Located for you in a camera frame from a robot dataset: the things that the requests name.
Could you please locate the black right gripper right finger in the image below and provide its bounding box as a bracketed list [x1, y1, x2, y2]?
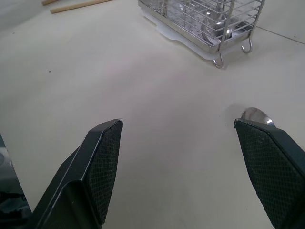
[234, 118, 305, 229]

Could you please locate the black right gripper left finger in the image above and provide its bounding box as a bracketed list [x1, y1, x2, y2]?
[29, 118, 124, 229]

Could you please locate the white plastic drip tray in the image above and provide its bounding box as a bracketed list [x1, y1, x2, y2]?
[141, 8, 231, 61]

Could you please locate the steel spoon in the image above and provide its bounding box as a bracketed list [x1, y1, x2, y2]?
[201, 0, 227, 31]
[201, 0, 233, 44]
[240, 107, 275, 127]

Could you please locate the steel wire cutlery rack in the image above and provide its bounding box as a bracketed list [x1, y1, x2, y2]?
[137, 0, 266, 69]

